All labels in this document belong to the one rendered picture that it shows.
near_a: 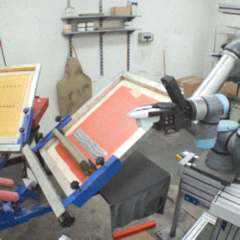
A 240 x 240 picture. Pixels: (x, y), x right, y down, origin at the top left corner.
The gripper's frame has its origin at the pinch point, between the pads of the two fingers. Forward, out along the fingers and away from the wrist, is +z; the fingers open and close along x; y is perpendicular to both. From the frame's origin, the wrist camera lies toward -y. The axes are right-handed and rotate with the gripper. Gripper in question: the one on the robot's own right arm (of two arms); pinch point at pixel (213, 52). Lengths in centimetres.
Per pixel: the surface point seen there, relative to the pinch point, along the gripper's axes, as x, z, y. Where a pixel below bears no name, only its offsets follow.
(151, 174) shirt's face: -82, -36, 62
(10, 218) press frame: -172, -51, 47
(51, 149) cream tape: -140, -15, 34
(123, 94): -87, -13, 11
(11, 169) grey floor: -211, 146, 140
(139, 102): -83, -31, 12
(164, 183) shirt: -77, -44, 67
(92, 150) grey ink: -118, -40, 27
